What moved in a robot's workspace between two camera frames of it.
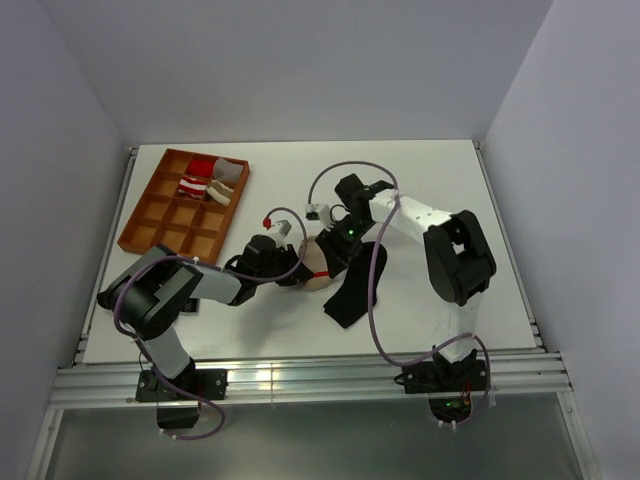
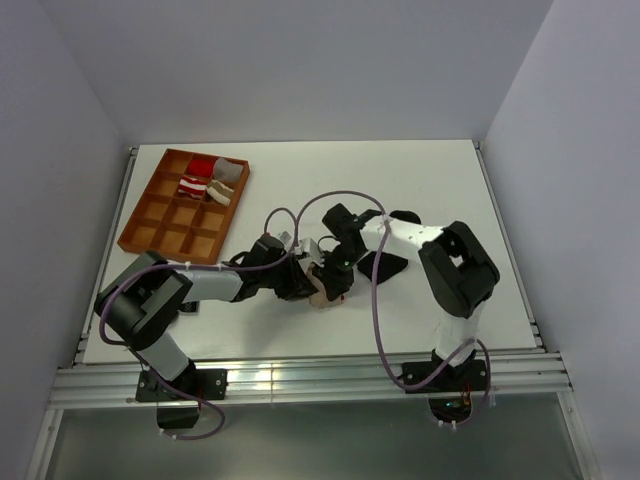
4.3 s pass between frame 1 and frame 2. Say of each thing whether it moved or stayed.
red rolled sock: stayed
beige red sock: moved
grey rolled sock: stayed
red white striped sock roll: stayed
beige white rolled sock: stayed
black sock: moved
